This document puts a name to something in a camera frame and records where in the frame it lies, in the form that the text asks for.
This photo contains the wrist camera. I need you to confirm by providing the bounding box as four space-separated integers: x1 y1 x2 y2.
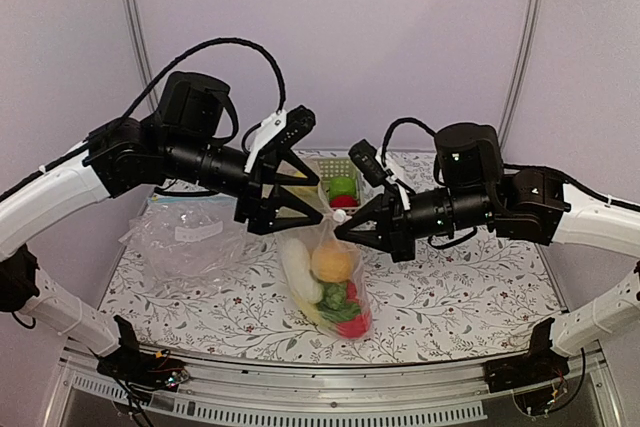
244 105 316 173
348 139 415 194

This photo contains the aluminium frame post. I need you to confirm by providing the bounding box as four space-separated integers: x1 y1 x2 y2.
498 0 543 147
122 0 152 86

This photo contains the aluminium front rail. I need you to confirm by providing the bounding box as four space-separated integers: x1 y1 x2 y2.
43 342 627 426

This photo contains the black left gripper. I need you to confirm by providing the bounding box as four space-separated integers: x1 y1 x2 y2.
162 131 325 235

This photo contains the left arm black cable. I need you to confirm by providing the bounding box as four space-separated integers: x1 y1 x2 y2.
119 36 287 121

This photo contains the beige plastic basket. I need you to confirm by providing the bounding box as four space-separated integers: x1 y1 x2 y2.
286 157 363 215

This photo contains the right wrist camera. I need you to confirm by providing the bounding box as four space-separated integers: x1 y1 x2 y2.
348 139 415 194

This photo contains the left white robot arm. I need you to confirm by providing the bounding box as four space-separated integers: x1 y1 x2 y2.
1 72 322 391

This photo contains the green toy pepper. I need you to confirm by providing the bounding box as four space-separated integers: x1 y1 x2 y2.
328 176 357 200

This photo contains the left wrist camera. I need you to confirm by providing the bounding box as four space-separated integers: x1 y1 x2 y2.
244 105 316 173

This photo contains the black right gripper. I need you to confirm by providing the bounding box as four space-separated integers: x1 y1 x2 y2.
333 183 493 263

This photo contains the clear plastic bag with label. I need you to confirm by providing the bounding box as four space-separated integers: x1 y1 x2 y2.
119 195 260 290

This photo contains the pink zip top bag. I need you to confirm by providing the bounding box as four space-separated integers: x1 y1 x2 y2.
275 186 372 340

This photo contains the orange toy fruit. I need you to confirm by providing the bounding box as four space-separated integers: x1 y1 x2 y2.
311 241 354 283

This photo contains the floral table mat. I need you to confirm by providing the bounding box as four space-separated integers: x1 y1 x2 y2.
100 230 563 364

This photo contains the left aluminium frame post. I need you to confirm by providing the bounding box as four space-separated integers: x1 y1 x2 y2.
122 0 152 86

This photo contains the dark red toy fruit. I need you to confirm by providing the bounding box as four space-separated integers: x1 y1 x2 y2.
329 194 359 209

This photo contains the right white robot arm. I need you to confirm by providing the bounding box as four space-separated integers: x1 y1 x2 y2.
334 122 639 393

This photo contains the right aluminium frame post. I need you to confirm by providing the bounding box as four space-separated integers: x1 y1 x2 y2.
498 0 543 147

